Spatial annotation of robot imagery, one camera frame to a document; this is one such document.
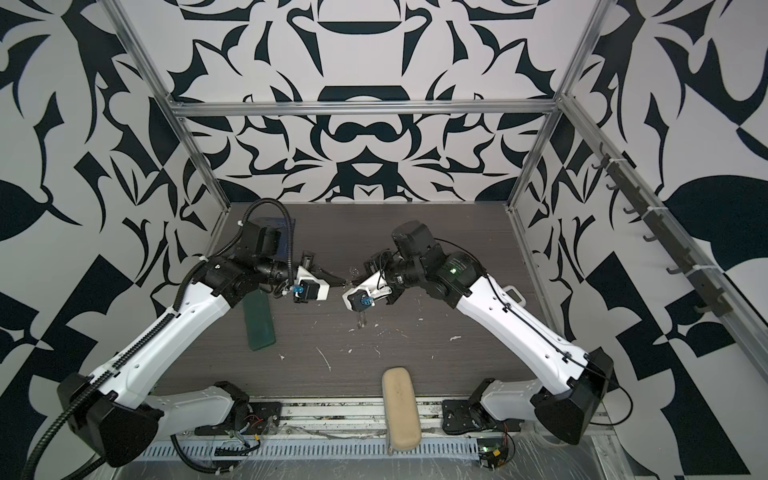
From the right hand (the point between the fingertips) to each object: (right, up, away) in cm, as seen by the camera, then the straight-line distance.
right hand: (357, 267), depth 66 cm
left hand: (-3, 0, +1) cm, 3 cm away
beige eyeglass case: (+10, -35, +6) cm, 37 cm away
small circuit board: (+31, -44, +5) cm, 54 cm away
